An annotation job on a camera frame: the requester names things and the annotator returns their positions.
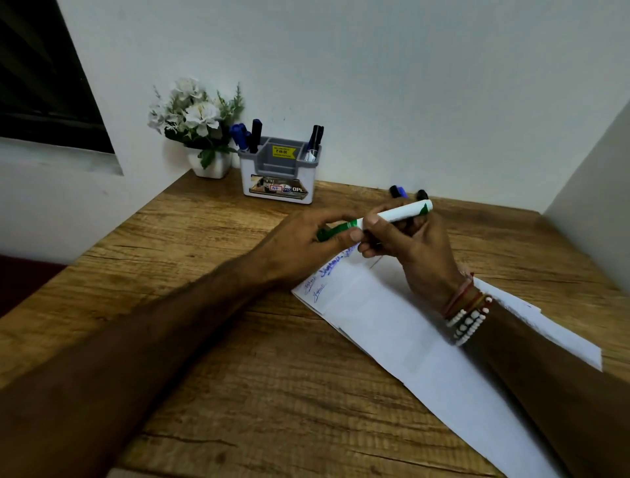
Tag person's right hand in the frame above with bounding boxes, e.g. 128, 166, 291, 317
358, 198, 474, 316

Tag white artificial flowers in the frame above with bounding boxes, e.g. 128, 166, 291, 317
147, 77, 246, 170

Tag red thread bracelet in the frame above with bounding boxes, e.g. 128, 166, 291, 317
440, 272, 476, 319

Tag grey white pen holder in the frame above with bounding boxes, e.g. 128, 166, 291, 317
238, 136, 323, 205

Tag person's left forearm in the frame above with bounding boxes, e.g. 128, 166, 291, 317
0, 256, 277, 478

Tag green marker cap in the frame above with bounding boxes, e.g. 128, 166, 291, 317
316, 220, 364, 242

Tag white flower pot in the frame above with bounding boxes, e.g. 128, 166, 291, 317
185, 147, 233, 180

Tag white paper sheet with writing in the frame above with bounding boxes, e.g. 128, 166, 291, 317
292, 244, 567, 478

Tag person's right forearm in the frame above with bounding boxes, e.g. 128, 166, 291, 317
462, 295, 630, 478

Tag dark window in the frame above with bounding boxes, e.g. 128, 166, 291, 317
0, 0, 115, 155

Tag person's left hand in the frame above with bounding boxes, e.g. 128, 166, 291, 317
255, 207, 366, 292

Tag white bead bracelet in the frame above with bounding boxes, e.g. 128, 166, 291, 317
445, 295, 495, 347

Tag plain white paper sheet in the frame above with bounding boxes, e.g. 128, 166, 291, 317
473, 277, 604, 372

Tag white green marker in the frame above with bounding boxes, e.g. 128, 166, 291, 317
361, 199, 434, 231

